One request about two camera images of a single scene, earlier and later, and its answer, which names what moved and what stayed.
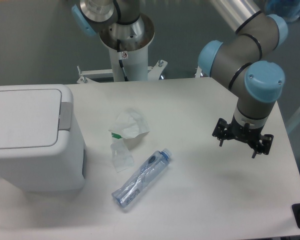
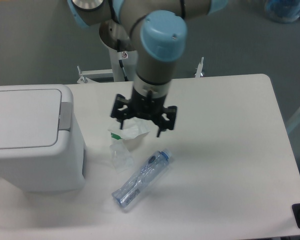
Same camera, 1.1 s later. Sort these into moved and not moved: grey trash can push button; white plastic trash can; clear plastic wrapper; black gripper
Moved: black gripper
Not moved: clear plastic wrapper; white plastic trash can; grey trash can push button
